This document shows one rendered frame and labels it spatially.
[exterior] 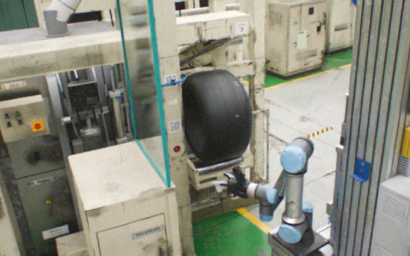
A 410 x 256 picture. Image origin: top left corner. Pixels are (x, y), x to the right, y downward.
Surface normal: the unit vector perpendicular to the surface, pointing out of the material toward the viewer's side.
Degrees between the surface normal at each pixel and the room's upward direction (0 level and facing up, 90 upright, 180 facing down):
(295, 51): 90
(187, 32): 90
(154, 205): 90
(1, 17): 90
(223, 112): 64
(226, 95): 45
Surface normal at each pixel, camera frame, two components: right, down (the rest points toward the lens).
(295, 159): -0.51, 0.25
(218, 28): 0.40, 0.36
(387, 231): -0.84, 0.26
